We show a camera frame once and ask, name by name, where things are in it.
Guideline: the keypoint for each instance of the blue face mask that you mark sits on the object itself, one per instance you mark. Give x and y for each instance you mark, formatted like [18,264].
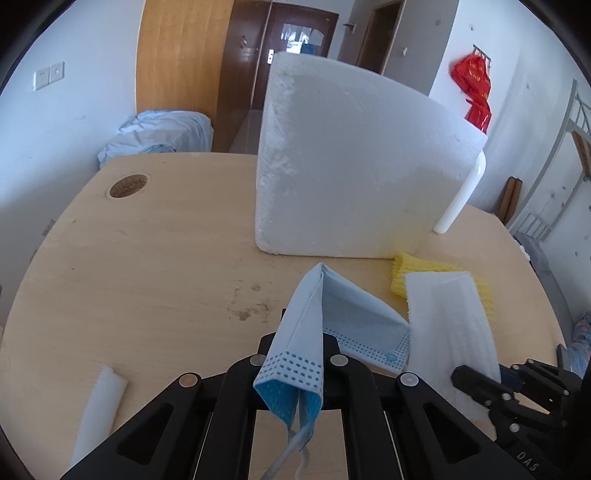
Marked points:
[300,323]

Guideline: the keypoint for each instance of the light blue bed sheet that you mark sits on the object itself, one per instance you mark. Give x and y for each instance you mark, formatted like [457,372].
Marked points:
[157,134]

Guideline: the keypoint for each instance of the white pump bottle red nozzle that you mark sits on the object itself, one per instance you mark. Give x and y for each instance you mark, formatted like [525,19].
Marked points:
[457,198]

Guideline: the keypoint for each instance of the wooden wardrobe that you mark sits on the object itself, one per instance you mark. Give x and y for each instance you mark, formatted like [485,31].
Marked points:
[184,69]

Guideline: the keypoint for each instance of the white face mask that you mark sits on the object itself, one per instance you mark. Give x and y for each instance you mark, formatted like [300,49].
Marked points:
[448,323]

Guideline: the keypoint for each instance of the red plastic bag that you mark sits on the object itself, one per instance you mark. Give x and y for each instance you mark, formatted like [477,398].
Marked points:
[471,76]
[480,115]

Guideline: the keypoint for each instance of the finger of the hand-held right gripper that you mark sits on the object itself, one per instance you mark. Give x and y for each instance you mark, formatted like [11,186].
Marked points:
[475,385]
[540,376]

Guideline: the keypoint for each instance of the wooden side door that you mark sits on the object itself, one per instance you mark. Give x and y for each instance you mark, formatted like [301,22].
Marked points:
[383,37]

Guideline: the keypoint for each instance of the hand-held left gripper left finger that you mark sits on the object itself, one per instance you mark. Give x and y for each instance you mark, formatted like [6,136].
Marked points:
[240,383]

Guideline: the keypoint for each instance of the metal wall hook rack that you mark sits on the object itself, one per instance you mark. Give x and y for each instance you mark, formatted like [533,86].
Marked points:
[482,51]

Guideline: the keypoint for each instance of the clear door notice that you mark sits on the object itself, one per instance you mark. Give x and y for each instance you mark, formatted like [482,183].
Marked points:
[300,34]

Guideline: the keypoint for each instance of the white foam strip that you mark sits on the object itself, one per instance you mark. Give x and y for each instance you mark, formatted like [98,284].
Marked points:
[99,406]

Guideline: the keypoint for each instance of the dark brown entrance door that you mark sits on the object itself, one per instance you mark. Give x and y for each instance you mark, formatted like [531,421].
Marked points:
[281,18]

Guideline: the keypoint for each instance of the grey blanket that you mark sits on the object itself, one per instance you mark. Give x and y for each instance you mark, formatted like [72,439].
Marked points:
[533,254]

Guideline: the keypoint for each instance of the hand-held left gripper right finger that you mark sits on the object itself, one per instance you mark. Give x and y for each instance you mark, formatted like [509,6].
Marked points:
[360,392]

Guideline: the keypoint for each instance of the white wall socket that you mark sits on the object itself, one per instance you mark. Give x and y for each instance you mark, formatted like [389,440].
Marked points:
[57,72]
[42,78]

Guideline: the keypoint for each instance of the white foam box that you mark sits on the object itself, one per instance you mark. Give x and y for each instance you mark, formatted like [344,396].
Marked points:
[351,161]

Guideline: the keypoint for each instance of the yellow foam fruit net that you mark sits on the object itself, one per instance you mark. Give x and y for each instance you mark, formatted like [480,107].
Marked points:
[401,277]

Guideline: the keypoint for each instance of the wooden boards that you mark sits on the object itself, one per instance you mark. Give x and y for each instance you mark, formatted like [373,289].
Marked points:
[508,198]

